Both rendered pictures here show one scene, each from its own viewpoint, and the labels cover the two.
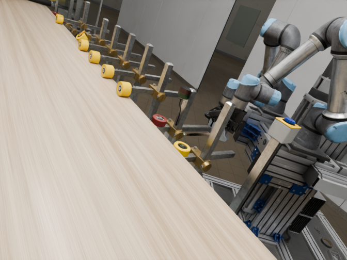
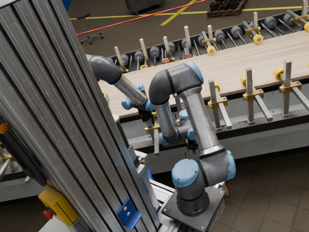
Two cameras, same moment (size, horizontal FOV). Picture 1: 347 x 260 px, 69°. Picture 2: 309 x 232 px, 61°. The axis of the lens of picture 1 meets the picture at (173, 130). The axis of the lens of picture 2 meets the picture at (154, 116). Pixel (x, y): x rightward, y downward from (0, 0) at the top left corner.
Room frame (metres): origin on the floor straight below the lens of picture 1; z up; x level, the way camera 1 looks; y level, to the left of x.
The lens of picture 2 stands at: (2.41, -1.08, 2.09)
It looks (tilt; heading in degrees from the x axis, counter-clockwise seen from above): 36 degrees down; 144
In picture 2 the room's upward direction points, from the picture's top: 18 degrees counter-clockwise
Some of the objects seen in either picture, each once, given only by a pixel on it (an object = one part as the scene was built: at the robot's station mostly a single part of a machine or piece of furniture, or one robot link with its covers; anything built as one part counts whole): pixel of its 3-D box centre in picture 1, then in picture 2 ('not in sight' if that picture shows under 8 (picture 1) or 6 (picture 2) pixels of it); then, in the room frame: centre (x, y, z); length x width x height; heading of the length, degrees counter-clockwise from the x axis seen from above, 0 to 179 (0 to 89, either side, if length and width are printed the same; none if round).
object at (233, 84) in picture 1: (232, 88); (186, 119); (1.53, -0.23, 1.12); 0.09 x 0.08 x 0.11; 145
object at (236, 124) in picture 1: (232, 118); (145, 111); (1.16, -0.24, 1.07); 0.09 x 0.08 x 0.12; 64
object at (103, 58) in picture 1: (126, 62); (294, 89); (1.85, 0.51, 0.95); 0.50 x 0.04 x 0.04; 134
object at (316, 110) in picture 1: (321, 116); not in sight; (1.35, -0.69, 1.20); 0.13 x 0.12 x 0.14; 7
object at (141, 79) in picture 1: (138, 76); (253, 95); (1.63, 0.35, 0.95); 0.13 x 0.06 x 0.05; 44
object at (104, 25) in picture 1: (99, 47); not in sight; (2.15, 0.86, 0.90); 0.03 x 0.03 x 0.48; 44
